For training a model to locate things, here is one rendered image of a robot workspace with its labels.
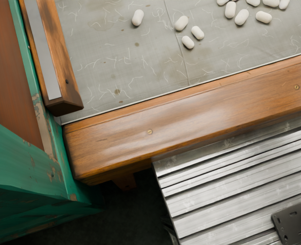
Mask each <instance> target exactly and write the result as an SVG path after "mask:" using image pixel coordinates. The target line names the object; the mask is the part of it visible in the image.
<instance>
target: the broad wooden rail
mask: <svg viewBox="0 0 301 245"><path fill-rule="evenodd" d="M298 116H301V55H299V56H295V57H292V58H289V59H286V60H282V61H279V62H276V63H272V64H269V65H265V66H262V67H259V68H255V69H252V70H248V71H245V72H242V73H238V74H235V75H232V76H228V77H225V78H221V79H218V80H215V81H211V82H208V83H205V84H201V85H198V86H195V87H191V88H188V89H184V90H181V91H177V92H174V93H171V94H167V95H164V96H161V97H157V98H154V99H151V100H148V101H144V102H141V103H138V104H134V105H130V106H127V107H123V108H120V109H117V110H113V111H110V112H107V113H104V114H100V115H97V116H94V117H90V118H87V119H83V120H80V121H77V122H73V123H69V124H66V125H65V126H63V140H64V143H65V147H66V151H67V155H68V159H69V162H70V166H71V171H72V175H73V178H74V179H76V180H78V181H80V182H82V183H84V184H86V185H88V186H90V187H91V186H94V185H97V184H101V183H104V182H107V181H110V180H113V179H116V178H119V177H122V176H125V175H129V174H132V173H136V172H139V171H142V170H145V169H148V168H151V163H152V162H155V161H158V160H161V159H164V158H168V157H171V156H175V155H178V154H181V153H184V152H187V151H190V150H193V149H196V148H200V147H203V146H206V145H209V144H212V143H215V142H219V141H222V140H226V139H229V138H232V137H235V136H238V135H241V134H244V133H247V132H251V131H254V130H257V129H260V128H263V127H266V126H270V125H273V124H276V123H280V122H283V121H286V120H289V119H292V118H295V117H298Z"/></svg>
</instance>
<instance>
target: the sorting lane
mask: <svg viewBox="0 0 301 245"><path fill-rule="evenodd" d="M230 1H232V0H229V1H228V2H230ZM54 2H55V5H56V9H57V12H58V16H59V20H60V23H61V27H62V31H63V35H64V39H65V43H66V47H67V50H68V54H69V57H70V61H71V65H72V69H73V72H74V76H75V79H76V82H77V85H78V89H79V93H80V96H81V99H82V102H83V105H84V108H83V109H82V110H79V111H76V112H73V113H69V114H66V115H62V116H59V118H60V122H61V125H62V126H65V125H66V124H69V123H73V122H77V121H80V120H83V119H87V118H90V117H94V116H97V115H100V114H104V113H107V112H110V111H113V110H117V109H120V108H123V107H127V106H130V105H134V104H138V103H141V102H144V101H148V100H151V99H154V98H157V97H161V96H164V95H167V94H171V93H174V92H177V91H181V90H184V89H188V88H192V87H195V86H198V85H201V84H205V83H208V82H211V81H215V80H218V79H221V78H225V77H228V76H232V75H235V74H238V73H242V72H245V71H248V70H252V69H255V68H259V67H262V66H265V65H269V64H272V63H276V62H279V61H282V60H286V59H289V58H292V57H295V56H299V55H301V0H290V2H289V4H288V6H287V8H286V9H283V10H282V9H280V8H279V5H278V6H277V7H271V6H268V5H265V4H264V3H263V0H260V4H259V5H258V6H253V5H251V4H249V3H247V2H246V0H235V1H233V2H235V4H236V10H235V15H234V17H232V18H227V17H226V16H225V10H226V5H227V3H228V2H226V3H225V4H223V5H218V4H217V0H54ZM139 9H140V10H142V11H143V12H144V16H143V18H142V22H141V24H140V25H138V26H135V25H134V24H133V23H132V18H133V16H134V14H135V11H136V10H139ZM242 9H246V10H248V12H249V16H248V18H247V19H246V21H245V22H244V23H243V24H242V25H237V24H236V23H235V18H236V16H237V15H238V13H239V12H240V11H241V10H242ZM259 11H263V12H265V13H268V14H270V15H271V16H272V20H271V22H269V23H264V22H261V21H259V20H257V19H256V14H257V13H258V12H259ZM181 16H186V17H187V18H188V23H187V25H186V26H185V27H184V28H183V30H181V31H178V30H176V29H175V23H176V22H177V21H178V20H179V18H180V17H181ZM194 26H197V27H199V28H200V30H201V31H202V32H203V33H204V37H203V38H202V39H197V38H196V37H195V36H194V35H193V33H192V28H193V27H194ZM184 36H188V37H189V38H190V39H191V40H192V41H193V42H194V47H193V48H191V49H189V48H187V47H186V46H185V45H184V44H183V43H182V38H183V37H184Z"/></svg>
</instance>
